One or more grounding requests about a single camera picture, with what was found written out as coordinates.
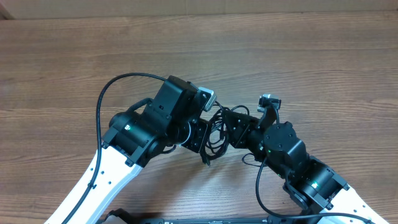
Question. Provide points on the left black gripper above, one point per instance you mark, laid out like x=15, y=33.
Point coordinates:
x=196, y=143

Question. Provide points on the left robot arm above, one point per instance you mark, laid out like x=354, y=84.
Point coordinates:
x=133, y=138

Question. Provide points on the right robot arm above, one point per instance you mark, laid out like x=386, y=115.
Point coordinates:
x=323, y=195

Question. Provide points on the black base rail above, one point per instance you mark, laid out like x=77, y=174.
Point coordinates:
x=123, y=217

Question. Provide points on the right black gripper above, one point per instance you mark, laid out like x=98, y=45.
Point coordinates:
x=237, y=129

